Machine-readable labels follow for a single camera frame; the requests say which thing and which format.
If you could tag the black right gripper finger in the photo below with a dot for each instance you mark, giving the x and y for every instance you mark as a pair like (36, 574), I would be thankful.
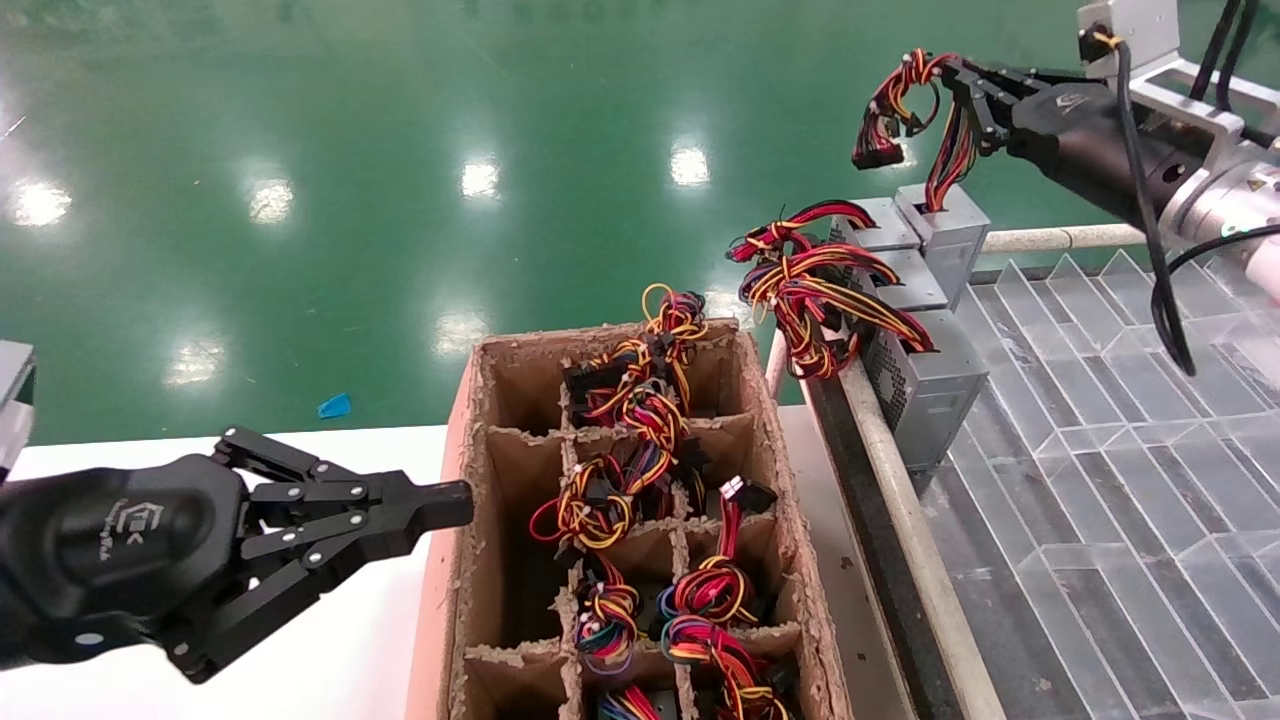
(990, 76)
(988, 120)

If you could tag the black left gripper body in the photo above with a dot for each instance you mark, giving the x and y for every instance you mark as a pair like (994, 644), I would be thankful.
(120, 540)

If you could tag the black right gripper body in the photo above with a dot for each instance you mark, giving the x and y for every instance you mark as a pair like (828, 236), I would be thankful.
(1070, 120)

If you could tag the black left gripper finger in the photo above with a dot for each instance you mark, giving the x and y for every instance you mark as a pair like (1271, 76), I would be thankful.
(350, 492)
(330, 560)

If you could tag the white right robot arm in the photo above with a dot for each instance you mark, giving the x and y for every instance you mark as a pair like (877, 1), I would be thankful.
(1230, 190)

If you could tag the blue tape scrap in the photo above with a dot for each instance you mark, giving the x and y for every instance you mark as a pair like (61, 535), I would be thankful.
(334, 408)

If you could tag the brown divided cardboard box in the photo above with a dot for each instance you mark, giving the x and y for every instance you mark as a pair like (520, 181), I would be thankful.
(510, 380)

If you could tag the clear acrylic divider tray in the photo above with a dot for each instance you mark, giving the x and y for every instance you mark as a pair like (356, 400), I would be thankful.
(1100, 500)

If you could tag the black rack edge strip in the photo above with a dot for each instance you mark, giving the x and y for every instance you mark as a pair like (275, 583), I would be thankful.
(870, 560)

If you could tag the tan ledge board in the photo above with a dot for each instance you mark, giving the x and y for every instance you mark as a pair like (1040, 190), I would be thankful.
(830, 600)

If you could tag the silver camera mount bracket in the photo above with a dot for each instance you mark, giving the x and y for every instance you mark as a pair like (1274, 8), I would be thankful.
(1175, 95)

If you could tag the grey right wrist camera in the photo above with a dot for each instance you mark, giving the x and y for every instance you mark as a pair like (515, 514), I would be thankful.
(1140, 25)

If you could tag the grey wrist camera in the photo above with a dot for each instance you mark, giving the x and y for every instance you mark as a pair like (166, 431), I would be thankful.
(1140, 25)
(12, 400)

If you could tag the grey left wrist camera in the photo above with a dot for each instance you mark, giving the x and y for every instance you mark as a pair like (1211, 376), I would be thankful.
(12, 400)

